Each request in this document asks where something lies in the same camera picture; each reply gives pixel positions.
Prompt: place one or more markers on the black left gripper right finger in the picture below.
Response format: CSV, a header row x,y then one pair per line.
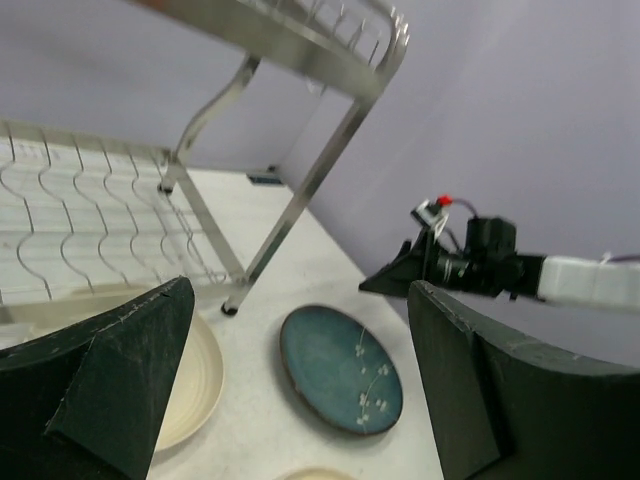
x,y
505,405

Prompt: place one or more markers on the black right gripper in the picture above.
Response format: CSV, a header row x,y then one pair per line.
x,y
488,265

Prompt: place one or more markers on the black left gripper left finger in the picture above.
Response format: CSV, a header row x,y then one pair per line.
x,y
88,401

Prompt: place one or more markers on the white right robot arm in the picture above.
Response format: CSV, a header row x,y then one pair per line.
x,y
612,286

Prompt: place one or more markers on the stainless steel dish rack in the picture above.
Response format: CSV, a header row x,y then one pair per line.
x,y
126,126

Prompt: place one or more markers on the cream bear plate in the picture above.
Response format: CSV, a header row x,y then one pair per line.
x,y
199,380

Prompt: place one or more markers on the dark teal blossom plate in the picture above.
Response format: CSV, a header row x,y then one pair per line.
x,y
340,370

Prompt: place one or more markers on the blue table corner label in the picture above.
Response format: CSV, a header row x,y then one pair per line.
x,y
264,179

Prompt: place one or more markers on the cream and pink branch plate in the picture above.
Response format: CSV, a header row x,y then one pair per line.
x,y
317,473

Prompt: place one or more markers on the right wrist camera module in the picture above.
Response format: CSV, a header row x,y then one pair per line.
x,y
433,215

